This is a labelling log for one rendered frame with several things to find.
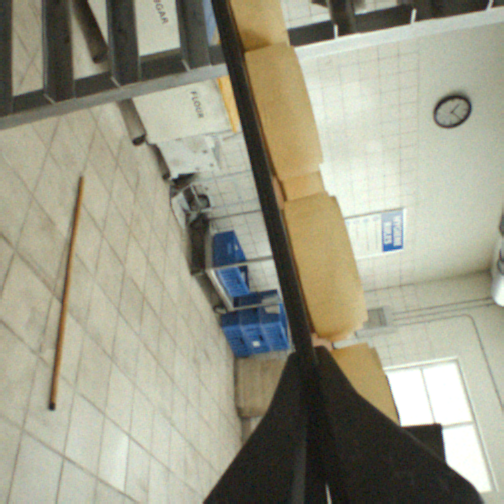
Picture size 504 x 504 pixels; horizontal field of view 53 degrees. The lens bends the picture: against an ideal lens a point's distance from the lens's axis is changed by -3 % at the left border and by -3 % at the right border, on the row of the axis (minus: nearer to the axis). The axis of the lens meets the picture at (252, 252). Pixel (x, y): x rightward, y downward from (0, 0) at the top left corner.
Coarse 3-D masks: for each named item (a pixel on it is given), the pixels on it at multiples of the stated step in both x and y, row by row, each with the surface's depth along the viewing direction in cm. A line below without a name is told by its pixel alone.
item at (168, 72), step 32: (448, 0) 58; (480, 0) 58; (288, 32) 61; (320, 32) 60; (384, 32) 60; (416, 32) 60; (160, 64) 63; (224, 64) 62; (32, 96) 66; (96, 96) 65; (128, 96) 66; (0, 128) 68
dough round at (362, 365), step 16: (336, 352) 17; (352, 352) 17; (368, 352) 16; (352, 368) 16; (368, 368) 16; (352, 384) 15; (368, 384) 15; (384, 384) 15; (368, 400) 15; (384, 400) 15
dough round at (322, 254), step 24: (288, 216) 17; (312, 216) 17; (336, 216) 16; (288, 240) 17; (312, 240) 16; (336, 240) 16; (312, 264) 16; (336, 264) 16; (312, 288) 16; (336, 288) 16; (360, 288) 16; (312, 312) 16; (336, 312) 16; (360, 312) 16
